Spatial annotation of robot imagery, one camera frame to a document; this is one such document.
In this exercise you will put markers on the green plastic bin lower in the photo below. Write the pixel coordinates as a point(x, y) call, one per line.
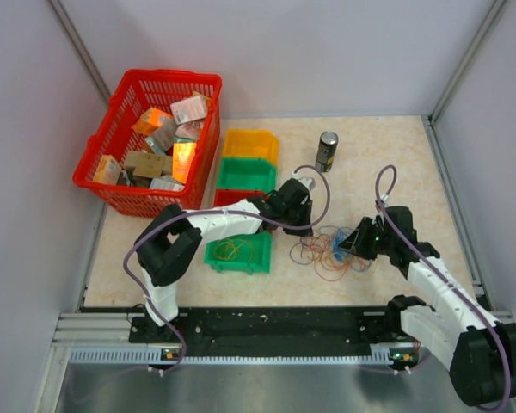
point(250, 254)

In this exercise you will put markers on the pink white box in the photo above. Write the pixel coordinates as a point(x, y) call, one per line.
point(190, 109)

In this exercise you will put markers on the yellow box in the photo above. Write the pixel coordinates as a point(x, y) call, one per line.
point(108, 171)

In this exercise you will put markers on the red plastic basket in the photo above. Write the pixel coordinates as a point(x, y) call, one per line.
point(138, 91)

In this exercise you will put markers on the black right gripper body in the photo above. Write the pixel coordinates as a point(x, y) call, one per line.
point(375, 239)

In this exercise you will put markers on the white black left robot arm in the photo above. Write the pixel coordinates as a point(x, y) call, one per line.
point(169, 243)

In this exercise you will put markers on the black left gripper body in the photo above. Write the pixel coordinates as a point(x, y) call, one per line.
point(300, 215)

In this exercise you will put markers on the bright orange box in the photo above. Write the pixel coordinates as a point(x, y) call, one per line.
point(183, 155)

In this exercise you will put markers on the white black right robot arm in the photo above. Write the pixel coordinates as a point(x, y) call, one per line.
point(476, 348)

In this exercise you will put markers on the dark drink can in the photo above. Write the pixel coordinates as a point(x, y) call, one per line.
point(327, 146)

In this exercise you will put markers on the brown cardboard box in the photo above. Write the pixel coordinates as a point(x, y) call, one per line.
point(144, 164)

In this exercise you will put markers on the red plastic bin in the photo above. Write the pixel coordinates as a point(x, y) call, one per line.
point(228, 196)

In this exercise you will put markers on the green plastic bin upper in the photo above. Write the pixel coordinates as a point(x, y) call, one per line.
point(247, 173)

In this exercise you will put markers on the yellow plastic bin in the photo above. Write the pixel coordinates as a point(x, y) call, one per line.
point(251, 143)

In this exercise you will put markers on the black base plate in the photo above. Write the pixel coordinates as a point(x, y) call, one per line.
point(275, 331)

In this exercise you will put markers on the green plastic bin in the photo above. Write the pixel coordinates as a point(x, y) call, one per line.
point(247, 173)
point(250, 254)

